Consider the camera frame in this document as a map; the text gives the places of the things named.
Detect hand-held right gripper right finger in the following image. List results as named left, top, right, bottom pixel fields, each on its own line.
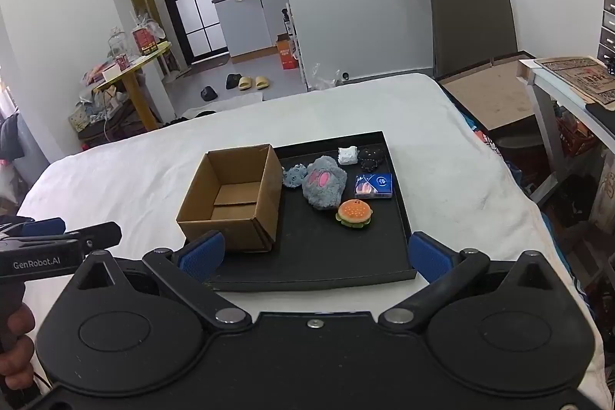
left=379, top=231, right=559, bottom=334

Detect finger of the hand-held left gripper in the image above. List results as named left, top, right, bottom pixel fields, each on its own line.
left=0, top=217, right=67, bottom=239
left=61, top=221, right=122, bottom=255

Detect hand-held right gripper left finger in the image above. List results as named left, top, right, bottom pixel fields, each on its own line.
left=72, top=231, right=253, bottom=333

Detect brown cardboard box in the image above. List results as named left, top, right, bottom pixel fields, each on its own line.
left=176, top=144, right=284, bottom=253

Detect burger plush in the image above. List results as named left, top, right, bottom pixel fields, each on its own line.
left=336, top=199, right=374, bottom=229

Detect blue white milk carton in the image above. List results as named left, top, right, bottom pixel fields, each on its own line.
left=354, top=173, right=393, bottom=200

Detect black tray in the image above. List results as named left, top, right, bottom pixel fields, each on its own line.
left=185, top=130, right=418, bottom=292

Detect black dotted plush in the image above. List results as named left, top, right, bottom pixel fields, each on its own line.
left=358, top=145, right=384, bottom=173

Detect small blue-grey plush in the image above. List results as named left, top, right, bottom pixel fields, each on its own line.
left=282, top=163, right=308, bottom=189

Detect grey paw plush pink pads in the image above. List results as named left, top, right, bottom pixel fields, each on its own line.
left=302, top=155, right=347, bottom=212

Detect person's left hand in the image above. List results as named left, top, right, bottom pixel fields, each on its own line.
left=0, top=302, right=38, bottom=392

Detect pile of bags and boxes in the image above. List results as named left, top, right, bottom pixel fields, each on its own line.
left=67, top=78, right=145, bottom=142

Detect yellow round table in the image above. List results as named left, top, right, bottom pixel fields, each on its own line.
left=93, top=41, right=173, bottom=129

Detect flat cardboard box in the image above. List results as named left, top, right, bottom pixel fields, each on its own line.
left=435, top=51, right=539, bottom=132

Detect white desk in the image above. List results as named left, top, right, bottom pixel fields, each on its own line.
left=519, top=57, right=615, bottom=199

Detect glass jar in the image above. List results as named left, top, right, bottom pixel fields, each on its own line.
left=108, top=28, right=128, bottom=58

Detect red box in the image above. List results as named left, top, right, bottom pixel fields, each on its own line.
left=133, top=28, right=160, bottom=55

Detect clear plastic bag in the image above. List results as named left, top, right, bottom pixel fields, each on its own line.
left=307, top=64, right=351, bottom=91

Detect orange cardboard box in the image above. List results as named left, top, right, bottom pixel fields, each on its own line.
left=275, top=33, right=299, bottom=71

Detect white shelf rack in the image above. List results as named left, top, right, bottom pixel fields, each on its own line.
left=283, top=9, right=308, bottom=91

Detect printed poster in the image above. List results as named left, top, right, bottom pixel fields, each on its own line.
left=534, top=57, right=615, bottom=106

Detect grey upholstered panel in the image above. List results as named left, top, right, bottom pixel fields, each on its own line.
left=429, top=0, right=520, bottom=79

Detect white kitchen cabinet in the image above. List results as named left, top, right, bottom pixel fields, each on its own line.
left=211, top=0, right=291, bottom=58

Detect grey drawer unit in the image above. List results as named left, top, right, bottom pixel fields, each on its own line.
left=597, top=0, right=615, bottom=65

